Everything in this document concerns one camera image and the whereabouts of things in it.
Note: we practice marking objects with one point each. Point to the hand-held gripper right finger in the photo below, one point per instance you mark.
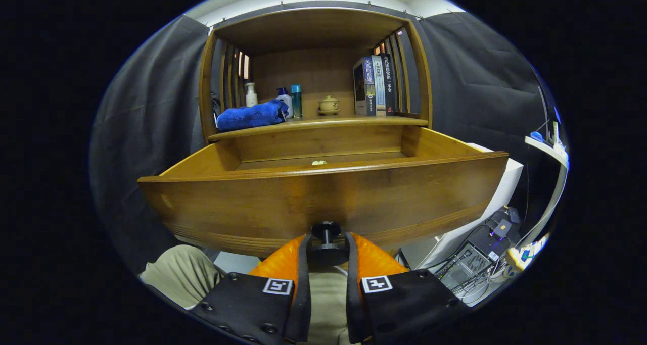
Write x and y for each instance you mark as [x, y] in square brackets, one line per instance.
[353, 289]

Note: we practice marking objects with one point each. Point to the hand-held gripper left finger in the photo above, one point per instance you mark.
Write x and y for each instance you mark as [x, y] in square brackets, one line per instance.
[303, 289]

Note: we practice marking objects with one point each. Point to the wooden drawer with black knob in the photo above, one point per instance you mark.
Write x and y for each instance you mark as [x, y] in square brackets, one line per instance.
[323, 198]

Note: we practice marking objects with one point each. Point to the wooden countertop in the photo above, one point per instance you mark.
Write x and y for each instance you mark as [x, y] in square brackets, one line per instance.
[333, 121]

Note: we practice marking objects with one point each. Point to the wooden cabinet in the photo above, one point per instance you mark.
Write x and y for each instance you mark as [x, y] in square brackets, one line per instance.
[308, 29]

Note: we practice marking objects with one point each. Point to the black computer tower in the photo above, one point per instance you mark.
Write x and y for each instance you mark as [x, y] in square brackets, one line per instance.
[465, 266]

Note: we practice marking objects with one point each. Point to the person's khaki trouser leg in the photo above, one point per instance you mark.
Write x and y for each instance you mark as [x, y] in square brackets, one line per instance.
[182, 274]

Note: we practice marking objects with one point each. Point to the blue towel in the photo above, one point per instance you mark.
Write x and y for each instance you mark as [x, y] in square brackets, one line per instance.
[250, 115]

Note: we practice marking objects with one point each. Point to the beige lidded teacup with saucer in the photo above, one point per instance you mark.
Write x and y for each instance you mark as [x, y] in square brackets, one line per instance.
[328, 105]

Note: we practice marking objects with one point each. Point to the clear teal bottle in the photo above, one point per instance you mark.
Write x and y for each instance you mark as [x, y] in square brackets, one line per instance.
[296, 102]

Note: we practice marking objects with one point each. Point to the white table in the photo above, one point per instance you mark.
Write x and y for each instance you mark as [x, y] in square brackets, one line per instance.
[508, 183]

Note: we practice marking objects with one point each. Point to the white lotion bottle blue cap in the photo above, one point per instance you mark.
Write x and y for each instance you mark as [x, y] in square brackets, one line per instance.
[287, 101]

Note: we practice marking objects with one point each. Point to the white pump bottle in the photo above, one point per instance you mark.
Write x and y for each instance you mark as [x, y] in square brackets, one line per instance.
[251, 97]

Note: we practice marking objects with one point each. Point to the book with blue spine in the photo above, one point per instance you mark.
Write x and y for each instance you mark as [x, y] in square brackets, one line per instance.
[366, 87]

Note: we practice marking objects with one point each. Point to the small blue object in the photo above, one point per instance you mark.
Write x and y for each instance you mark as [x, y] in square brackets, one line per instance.
[537, 137]

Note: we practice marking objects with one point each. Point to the white side shelf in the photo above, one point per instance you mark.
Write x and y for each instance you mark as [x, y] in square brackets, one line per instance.
[548, 151]

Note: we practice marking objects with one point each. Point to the black backdrop cloth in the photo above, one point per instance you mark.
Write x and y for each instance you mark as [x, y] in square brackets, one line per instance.
[485, 82]

